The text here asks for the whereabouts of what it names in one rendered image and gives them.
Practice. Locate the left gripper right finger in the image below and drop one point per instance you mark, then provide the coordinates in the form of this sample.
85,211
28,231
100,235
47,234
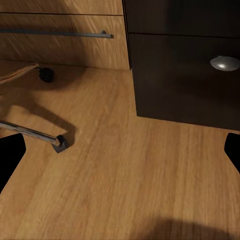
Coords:
232,149

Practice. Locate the cabinet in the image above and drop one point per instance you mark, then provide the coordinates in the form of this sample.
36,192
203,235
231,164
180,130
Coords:
86,33
185,59

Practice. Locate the swivel chair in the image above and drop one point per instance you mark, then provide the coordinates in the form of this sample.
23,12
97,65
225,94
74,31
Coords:
59,143

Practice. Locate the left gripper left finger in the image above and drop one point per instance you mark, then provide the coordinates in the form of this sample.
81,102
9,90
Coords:
12,150

